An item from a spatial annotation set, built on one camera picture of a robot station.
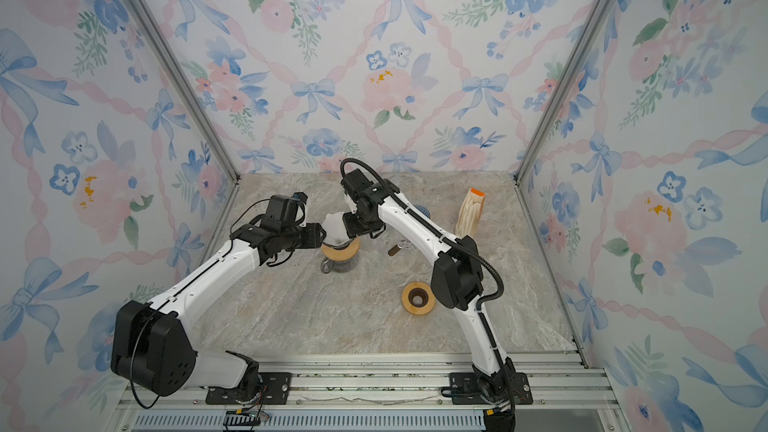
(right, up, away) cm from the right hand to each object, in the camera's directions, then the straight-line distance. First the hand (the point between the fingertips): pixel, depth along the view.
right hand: (353, 228), depth 89 cm
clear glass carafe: (-8, -12, +3) cm, 15 cm away
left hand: (-9, 0, -4) cm, 10 cm away
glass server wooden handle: (+12, -7, +4) cm, 15 cm away
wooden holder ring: (+21, -22, -3) cm, 31 cm away
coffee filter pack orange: (+37, +4, +9) cm, 38 cm away
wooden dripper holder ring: (-2, -7, -2) cm, 7 cm away
